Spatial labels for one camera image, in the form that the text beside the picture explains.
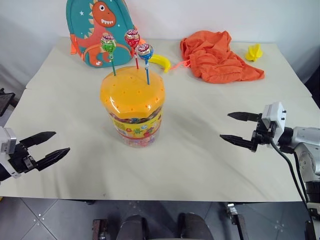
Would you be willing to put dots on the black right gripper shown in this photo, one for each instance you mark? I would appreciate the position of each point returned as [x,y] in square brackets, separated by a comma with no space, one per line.
[262,133]

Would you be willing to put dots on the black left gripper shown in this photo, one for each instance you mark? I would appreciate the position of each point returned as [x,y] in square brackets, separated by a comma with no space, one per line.
[20,160]

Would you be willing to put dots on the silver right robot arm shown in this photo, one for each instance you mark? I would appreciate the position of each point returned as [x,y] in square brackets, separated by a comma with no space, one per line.
[303,150]

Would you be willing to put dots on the lollipop jar with orange lid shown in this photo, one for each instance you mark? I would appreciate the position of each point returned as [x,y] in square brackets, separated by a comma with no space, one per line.
[132,105]

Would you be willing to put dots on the green wrapped lollipop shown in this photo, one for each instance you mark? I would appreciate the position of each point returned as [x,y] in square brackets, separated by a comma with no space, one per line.
[109,47]

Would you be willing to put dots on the blue wrapped lollipop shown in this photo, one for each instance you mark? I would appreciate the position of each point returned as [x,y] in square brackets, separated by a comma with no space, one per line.
[145,56]

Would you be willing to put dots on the red wrapped lollipop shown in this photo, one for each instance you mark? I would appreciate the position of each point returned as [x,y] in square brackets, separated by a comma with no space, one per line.
[132,40]

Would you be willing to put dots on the black device at table edge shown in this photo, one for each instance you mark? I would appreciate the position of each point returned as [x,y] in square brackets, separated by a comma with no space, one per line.
[5,101]

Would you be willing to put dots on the orange crumpled cloth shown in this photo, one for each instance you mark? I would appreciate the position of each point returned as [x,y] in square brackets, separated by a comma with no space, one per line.
[217,58]

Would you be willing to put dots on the yellow crumpled toy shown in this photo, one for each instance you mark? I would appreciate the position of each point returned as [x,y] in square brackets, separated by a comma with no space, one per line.
[254,52]

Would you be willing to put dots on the yellow toy banana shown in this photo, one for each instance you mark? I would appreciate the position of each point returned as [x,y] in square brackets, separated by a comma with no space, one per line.
[161,62]

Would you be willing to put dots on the dark rounded robot foot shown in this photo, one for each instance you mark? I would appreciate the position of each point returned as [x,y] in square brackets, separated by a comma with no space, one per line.
[195,226]
[132,227]

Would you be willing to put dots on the teal dinosaur backpack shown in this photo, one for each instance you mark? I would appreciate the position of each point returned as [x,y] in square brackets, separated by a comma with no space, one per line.
[97,32]

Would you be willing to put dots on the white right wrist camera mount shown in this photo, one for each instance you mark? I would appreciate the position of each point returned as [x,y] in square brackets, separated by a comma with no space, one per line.
[275,115]

